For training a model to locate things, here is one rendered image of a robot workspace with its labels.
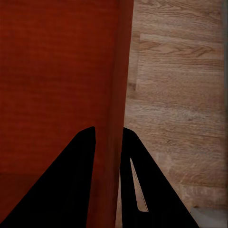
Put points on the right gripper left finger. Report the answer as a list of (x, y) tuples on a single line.
[(60, 198)]

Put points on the storage box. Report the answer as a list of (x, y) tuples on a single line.
[(63, 68)]

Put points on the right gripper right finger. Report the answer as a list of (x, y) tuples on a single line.
[(166, 209)]

